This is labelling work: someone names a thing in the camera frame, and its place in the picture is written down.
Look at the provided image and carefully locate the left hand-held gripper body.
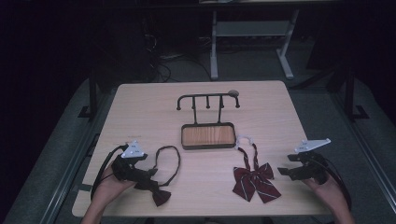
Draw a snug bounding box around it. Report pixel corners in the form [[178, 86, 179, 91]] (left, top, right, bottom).
[[110, 139, 149, 183]]

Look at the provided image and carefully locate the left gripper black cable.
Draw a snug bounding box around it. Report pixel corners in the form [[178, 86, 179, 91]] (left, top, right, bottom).
[[90, 144, 129, 201]]

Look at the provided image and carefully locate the grey metal desk frame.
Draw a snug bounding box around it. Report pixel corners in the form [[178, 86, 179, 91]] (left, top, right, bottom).
[[209, 8, 301, 80]]

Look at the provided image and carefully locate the floor cables bundle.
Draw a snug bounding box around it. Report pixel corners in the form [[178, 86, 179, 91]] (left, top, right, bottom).
[[146, 31, 213, 84]]

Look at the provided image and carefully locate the black metal stand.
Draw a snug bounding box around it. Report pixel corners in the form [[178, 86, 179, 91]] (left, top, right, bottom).
[[78, 66, 100, 120], [342, 60, 371, 123]]

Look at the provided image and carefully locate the person's left hand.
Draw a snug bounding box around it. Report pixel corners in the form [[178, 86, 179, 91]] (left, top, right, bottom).
[[92, 163, 138, 207]]

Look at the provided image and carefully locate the person's right hand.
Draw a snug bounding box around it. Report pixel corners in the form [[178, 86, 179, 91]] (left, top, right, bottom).
[[302, 176, 345, 213]]

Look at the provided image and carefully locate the red striped bow tie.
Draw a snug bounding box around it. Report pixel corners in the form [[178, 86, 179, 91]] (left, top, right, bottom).
[[232, 134, 282, 204]]

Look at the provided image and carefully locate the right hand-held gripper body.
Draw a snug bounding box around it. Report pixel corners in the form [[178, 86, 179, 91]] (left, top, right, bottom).
[[288, 137, 332, 185]]

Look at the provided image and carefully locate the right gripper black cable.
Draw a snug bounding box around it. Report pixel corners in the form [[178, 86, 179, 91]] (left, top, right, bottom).
[[321, 156, 353, 210]]

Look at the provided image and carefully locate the dark bow tie with strap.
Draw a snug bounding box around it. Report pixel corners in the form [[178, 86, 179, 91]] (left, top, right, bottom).
[[134, 145, 182, 207]]

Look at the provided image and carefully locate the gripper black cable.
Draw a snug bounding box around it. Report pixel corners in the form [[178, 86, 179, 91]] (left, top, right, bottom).
[[90, 144, 129, 201], [321, 156, 353, 210]]

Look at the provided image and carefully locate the black hook rack wooden base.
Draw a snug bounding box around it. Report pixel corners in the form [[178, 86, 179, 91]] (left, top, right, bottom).
[[176, 91, 241, 151]]

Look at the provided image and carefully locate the metal frame rail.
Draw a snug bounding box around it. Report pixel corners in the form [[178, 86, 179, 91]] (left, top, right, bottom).
[[38, 91, 110, 224], [330, 90, 396, 206]]

